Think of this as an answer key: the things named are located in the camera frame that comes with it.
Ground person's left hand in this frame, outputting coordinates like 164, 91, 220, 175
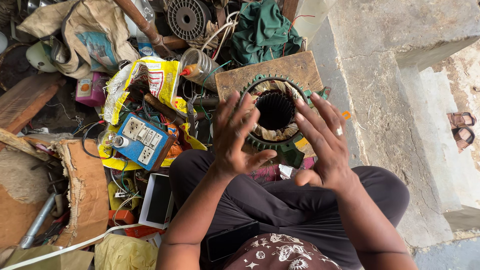
211, 91, 278, 180

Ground person's right hand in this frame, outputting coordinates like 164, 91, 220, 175
293, 92, 361, 194

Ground pink patterned mat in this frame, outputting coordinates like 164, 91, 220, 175
247, 157, 316, 184

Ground green motor stator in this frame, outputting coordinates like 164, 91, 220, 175
239, 73, 333, 169

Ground steel pliers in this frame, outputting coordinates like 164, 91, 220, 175
185, 93, 200, 139

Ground person's black trousers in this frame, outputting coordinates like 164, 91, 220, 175
168, 149, 411, 270

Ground blue electrical switchboard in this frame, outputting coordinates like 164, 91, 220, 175
112, 112, 178, 172

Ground clear plastic jar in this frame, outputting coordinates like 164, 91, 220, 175
179, 47, 224, 93

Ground small red-tipped glue bottle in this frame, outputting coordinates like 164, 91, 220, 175
179, 63, 200, 80

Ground white box with black tablet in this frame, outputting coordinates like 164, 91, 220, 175
138, 173, 175, 230

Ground worn wooden board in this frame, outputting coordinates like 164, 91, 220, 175
215, 50, 325, 159

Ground black phone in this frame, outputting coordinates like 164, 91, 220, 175
205, 220, 261, 263

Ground yellow printed plastic bag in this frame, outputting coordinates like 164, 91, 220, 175
98, 56, 208, 172

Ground person's brown printed shirt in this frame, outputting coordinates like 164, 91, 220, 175
223, 233, 343, 270

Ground green cloth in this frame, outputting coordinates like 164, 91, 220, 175
230, 0, 304, 67

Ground clear light bulb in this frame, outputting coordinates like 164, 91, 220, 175
97, 130, 130, 149

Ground orange box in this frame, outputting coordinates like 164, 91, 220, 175
108, 209, 136, 228

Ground brown sandal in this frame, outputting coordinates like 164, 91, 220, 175
446, 111, 477, 129
451, 126, 476, 151

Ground grey plastic spool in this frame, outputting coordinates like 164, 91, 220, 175
166, 0, 213, 41

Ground clear plastic water bottle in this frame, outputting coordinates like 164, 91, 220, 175
134, 0, 157, 58

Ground white plastic container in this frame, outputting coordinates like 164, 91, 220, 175
293, 0, 338, 39

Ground crumpled yellow plastic bag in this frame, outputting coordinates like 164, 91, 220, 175
94, 233, 159, 270

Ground torn cardboard piece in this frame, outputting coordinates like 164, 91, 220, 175
48, 138, 110, 249

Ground brown rusty pipe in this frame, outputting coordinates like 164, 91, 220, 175
113, 0, 174, 58

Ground pink box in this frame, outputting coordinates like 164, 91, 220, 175
75, 71, 110, 108

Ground beige burlap sack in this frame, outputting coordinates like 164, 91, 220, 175
17, 0, 140, 80

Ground grey metal pipe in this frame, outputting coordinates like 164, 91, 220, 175
18, 192, 58, 250

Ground brown wooden plank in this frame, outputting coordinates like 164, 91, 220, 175
0, 73, 67, 136

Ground woven fibre mat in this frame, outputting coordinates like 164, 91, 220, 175
0, 147, 51, 205

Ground white helmet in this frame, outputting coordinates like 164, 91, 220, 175
25, 40, 59, 73

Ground brown paper sheet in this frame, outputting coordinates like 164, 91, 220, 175
0, 245, 95, 270

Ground dark round basket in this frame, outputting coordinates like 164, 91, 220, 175
0, 42, 35, 92

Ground brown wooden tool handle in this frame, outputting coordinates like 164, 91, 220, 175
143, 93, 185, 126

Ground white cable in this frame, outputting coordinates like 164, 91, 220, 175
200, 10, 241, 53

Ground thin red wire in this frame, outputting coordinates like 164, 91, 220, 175
281, 14, 316, 58

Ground black wire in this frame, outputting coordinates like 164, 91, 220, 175
81, 120, 109, 160

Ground white strap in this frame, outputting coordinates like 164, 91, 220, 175
0, 223, 144, 270

